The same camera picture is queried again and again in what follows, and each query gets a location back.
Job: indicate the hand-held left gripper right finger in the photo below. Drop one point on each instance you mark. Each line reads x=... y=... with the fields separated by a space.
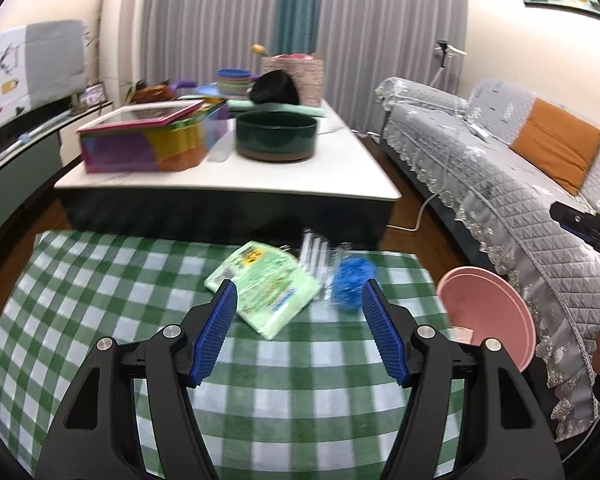
x=385 y=330

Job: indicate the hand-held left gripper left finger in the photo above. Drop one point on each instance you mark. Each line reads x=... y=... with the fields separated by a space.
x=215 y=330

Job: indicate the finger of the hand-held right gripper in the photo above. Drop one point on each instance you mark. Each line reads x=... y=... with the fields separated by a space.
x=592 y=237
x=572 y=212

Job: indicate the green wet wipes packet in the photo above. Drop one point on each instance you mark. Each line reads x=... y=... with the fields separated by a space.
x=270 y=285

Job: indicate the pink plastic basin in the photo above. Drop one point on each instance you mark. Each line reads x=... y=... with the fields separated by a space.
x=480 y=300

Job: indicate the clear plastic bubble tray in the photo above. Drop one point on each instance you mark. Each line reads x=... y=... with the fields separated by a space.
x=317 y=255

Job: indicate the blue mesh scrubber ball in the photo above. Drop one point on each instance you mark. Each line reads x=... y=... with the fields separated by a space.
x=350 y=280

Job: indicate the grey quilted sofa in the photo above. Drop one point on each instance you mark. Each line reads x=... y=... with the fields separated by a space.
x=505 y=200

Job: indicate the orange cushion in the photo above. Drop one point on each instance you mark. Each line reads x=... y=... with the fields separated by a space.
x=555 y=145

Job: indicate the green checked tablecloth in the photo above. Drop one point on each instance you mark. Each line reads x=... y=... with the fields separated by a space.
x=105 y=285

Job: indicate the white power adapter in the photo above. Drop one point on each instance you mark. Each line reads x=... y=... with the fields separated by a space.
x=479 y=131

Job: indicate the grey patterned cushion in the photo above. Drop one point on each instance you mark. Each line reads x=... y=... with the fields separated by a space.
x=502 y=105

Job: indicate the white coffee table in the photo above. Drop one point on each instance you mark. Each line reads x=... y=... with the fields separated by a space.
x=280 y=180

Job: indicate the colourful storage box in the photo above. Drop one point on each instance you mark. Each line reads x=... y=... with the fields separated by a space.
x=130 y=152

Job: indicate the dark green bowl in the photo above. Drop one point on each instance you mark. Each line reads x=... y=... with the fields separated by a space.
x=275 y=135

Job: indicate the clip phone holder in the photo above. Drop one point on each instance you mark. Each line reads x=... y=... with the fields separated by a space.
x=447 y=51

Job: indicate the pink box lid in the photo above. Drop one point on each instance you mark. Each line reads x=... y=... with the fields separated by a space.
x=140 y=115

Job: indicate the blue plate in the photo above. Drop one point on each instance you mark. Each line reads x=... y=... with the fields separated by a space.
x=206 y=90

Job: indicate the brown ornament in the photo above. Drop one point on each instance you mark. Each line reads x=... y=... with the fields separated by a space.
x=152 y=92

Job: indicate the purple plastic container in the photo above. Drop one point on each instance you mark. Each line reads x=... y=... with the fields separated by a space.
x=184 y=85

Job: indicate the stack of coloured bowls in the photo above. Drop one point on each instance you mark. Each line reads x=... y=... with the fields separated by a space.
x=234 y=82

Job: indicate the black bowl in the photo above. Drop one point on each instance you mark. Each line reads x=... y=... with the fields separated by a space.
x=275 y=87

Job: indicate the television cabinet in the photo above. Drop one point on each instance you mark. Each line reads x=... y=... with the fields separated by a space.
x=25 y=165

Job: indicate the pink patterned basket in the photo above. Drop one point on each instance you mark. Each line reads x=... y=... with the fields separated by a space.
x=310 y=80

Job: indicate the grey curtain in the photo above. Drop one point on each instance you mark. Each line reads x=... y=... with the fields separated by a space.
x=210 y=10
x=390 y=25

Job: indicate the dry twig decoration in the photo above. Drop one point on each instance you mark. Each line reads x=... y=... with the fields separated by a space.
x=97 y=45

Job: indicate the television with grey cover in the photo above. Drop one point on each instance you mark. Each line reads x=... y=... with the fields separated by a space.
x=45 y=60

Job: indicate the white standing air conditioner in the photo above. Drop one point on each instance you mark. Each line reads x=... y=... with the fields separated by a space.
x=132 y=15

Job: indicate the teal curtain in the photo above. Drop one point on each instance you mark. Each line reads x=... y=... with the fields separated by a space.
x=297 y=0

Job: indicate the small photo frame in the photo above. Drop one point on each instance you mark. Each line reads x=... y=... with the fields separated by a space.
x=94 y=95

